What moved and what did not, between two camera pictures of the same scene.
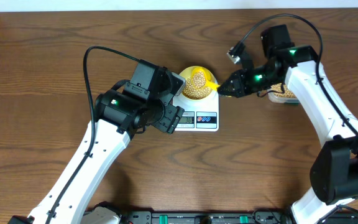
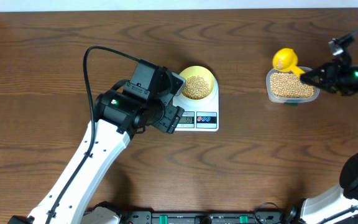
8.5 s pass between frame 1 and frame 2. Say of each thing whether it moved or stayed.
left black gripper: stayed
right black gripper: moved
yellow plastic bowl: stayed
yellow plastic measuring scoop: moved
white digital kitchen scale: stayed
